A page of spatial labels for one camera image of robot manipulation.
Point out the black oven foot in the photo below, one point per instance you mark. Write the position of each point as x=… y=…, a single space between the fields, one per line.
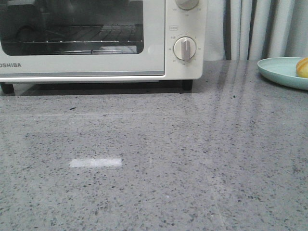
x=7 y=88
x=187 y=85

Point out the golden croissant bread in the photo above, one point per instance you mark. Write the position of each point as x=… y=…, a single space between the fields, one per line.
x=302 y=68

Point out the grey curtain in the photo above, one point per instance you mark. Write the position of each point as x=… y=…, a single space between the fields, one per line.
x=256 y=29

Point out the black right oven foot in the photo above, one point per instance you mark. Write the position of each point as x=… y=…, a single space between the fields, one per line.
x=187 y=85

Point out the lower timer knob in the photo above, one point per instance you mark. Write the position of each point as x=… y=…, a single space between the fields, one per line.
x=184 y=48

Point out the glass oven door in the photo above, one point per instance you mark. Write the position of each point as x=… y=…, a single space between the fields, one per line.
x=42 y=14

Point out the upper temperature knob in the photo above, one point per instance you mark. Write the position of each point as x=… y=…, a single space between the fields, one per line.
x=187 y=4

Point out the metal wire oven rack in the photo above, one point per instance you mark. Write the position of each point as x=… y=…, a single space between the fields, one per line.
x=75 y=40

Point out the white toaster oven body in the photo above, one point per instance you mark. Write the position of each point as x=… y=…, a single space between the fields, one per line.
x=178 y=23

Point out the black left oven foot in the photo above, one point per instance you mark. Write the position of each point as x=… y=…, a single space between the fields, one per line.
x=7 y=88

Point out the teal plate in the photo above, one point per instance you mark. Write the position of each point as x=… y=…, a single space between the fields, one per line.
x=282 y=70

